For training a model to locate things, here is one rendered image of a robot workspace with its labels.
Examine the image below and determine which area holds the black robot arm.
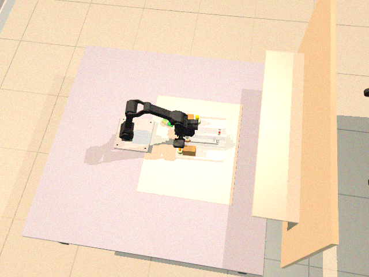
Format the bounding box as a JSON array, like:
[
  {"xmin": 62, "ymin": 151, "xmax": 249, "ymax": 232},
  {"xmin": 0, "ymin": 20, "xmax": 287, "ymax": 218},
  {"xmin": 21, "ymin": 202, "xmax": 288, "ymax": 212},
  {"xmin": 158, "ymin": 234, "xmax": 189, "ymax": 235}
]
[{"xmin": 119, "ymin": 99, "xmax": 198, "ymax": 141}]

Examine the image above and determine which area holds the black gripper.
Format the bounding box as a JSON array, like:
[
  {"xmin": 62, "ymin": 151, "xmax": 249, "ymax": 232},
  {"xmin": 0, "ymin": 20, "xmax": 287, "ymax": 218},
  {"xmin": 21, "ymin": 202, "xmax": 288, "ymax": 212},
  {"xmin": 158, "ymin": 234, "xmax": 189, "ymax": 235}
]
[{"xmin": 173, "ymin": 129, "xmax": 185, "ymax": 148}]

